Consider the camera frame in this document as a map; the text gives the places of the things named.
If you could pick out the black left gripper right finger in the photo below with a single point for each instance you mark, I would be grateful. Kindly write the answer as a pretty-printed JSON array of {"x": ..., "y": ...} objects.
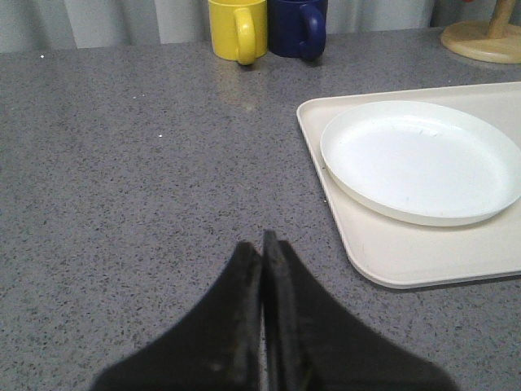
[{"x": 314, "y": 343}]

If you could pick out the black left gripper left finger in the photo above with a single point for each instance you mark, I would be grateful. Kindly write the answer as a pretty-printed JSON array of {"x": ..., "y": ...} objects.
[{"x": 214, "y": 347}]

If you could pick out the white round plate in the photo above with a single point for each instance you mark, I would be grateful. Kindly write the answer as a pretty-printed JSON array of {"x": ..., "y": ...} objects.
[{"x": 422, "y": 163}]

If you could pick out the cream rabbit serving tray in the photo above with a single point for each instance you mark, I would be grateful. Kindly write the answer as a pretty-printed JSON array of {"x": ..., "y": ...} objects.
[{"x": 401, "y": 255}]

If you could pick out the dark blue mug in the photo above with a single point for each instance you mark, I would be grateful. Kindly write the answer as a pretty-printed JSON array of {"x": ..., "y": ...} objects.
[{"x": 297, "y": 29}]

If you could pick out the yellow mug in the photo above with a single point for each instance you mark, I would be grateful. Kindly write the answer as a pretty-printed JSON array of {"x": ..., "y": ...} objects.
[{"x": 239, "y": 30}]

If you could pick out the wooden mug tree stand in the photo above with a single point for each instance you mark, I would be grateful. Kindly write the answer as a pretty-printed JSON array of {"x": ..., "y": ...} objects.
[{"x": 495, "y": 41}]

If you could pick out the grey curtain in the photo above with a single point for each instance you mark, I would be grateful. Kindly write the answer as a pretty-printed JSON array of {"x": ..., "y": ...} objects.
[{"x": 53, "y": 25}]

